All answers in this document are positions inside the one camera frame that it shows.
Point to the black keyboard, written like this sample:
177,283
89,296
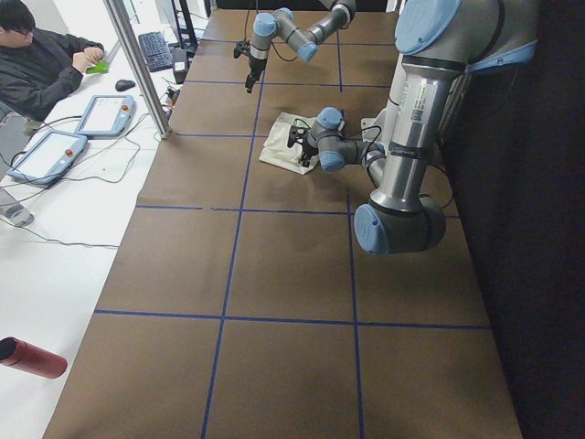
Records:
156,53

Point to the red cylindrical bottle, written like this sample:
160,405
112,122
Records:
17,354

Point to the blue teach pendant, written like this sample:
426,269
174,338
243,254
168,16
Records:
49,159
106,116

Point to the brown paper table cover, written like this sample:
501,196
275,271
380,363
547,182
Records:
240,305

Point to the clear water bottle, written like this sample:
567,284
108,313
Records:
13,210

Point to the far blue teach pendant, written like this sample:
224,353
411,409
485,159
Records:
106,116

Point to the cream long sleeve cat shirt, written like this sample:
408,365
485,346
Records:
275,150

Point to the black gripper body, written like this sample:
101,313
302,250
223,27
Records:
309,150
253,68

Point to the small black box device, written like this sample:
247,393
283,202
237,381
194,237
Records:
180,65

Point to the near blue teach pendant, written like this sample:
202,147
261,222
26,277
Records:
49,159

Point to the aluminium frame post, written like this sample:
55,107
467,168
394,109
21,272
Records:
124,31

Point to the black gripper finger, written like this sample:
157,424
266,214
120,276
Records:
250,82
306,161

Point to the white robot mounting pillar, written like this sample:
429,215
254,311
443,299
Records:
381,128

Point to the black computer mouse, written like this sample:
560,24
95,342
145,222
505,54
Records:
124,85

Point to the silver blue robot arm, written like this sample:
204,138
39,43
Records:
281,23
438,42

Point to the green small object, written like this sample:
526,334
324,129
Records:
99,68

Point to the person in black jacket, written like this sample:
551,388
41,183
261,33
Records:
39,67

